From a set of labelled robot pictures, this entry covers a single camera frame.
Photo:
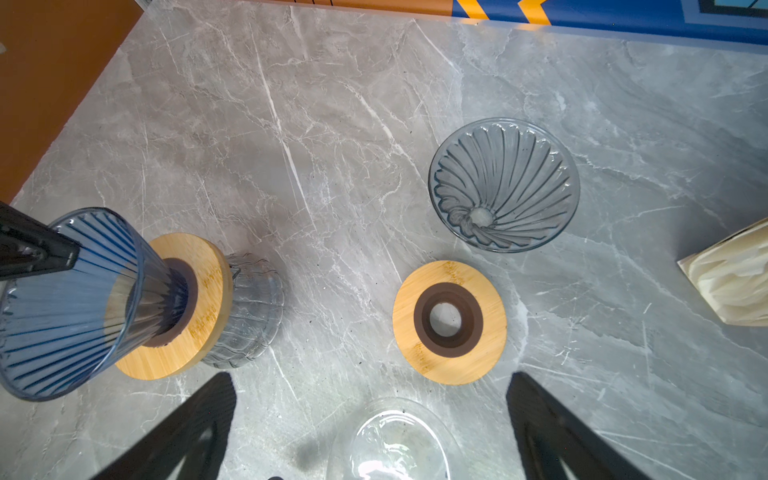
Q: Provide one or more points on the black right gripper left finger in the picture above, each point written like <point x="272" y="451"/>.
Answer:
<point x="189" y="444"/>

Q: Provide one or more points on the bamboo dripper ring stand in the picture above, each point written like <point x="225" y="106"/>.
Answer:
<point x="198" y="312"/>

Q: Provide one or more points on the blue ribbed glass dripper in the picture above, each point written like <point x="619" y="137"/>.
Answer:
<point x="60" y="330"/>

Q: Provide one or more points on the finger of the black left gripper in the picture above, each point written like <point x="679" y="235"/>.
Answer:
<point x="30" y="248"/>

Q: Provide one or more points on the orange coffee filter pack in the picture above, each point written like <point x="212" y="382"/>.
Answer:
<point x="731" y="276"/>

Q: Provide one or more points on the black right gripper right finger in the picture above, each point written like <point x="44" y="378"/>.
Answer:
<point x="553" y="443"/>

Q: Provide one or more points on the ribbed glass coffee server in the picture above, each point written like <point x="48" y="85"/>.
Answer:
<point x="255" y="315"/>

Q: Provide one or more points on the clear glass pitcher wooden handle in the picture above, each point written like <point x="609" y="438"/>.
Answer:
<point x="383" y="438"/>

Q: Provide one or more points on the grey ribbed glass dripper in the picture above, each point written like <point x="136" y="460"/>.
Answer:
<point x="504" y="185"/>

